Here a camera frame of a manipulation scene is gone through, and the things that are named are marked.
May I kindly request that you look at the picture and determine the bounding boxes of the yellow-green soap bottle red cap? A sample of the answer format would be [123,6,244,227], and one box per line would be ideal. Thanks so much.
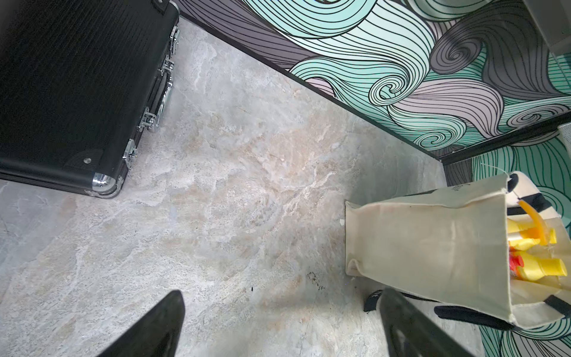
[509,251,524,280]

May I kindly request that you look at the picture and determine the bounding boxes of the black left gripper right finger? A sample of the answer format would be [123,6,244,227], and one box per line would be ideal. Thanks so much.
[379,289,471,357]

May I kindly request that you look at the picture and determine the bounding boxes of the black hard carrying case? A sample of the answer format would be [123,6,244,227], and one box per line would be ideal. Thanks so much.
[1,1,180,199]

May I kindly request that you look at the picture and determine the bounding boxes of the cream canvas shopping bag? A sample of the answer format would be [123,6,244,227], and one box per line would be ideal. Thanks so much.
[345,171,570,330]

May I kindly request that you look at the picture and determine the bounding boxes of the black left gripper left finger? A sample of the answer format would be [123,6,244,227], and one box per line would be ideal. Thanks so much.
[99,290,185,357]

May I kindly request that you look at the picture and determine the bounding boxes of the orange bottle yellow cap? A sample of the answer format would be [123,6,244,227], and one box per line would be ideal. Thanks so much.
[507,219,557,251]
[519,251,567,282]

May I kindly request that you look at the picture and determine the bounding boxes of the large orange soap bottle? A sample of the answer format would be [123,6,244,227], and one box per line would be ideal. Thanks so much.
[518,199,550,245]

